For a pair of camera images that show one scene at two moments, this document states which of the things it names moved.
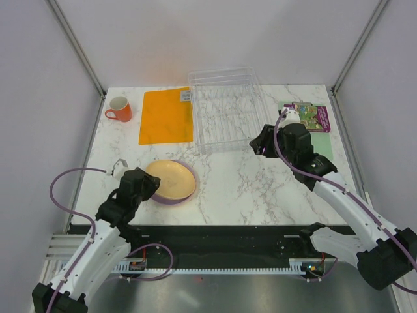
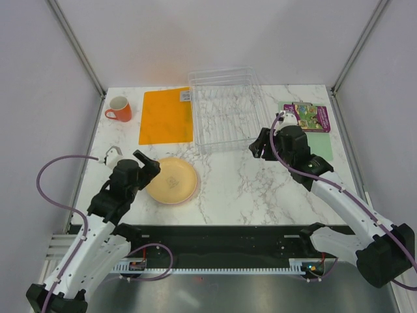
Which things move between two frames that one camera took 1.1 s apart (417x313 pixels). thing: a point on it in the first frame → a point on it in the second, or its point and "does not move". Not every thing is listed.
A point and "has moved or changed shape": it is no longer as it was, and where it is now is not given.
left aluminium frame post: [73, 40] does not move
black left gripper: [152, 183] → [149, 170]
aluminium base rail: [61, 248] does not move
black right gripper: [265, 139] does not move
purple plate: [175, 201] has moved or changed shape
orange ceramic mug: [121, 107] does not move
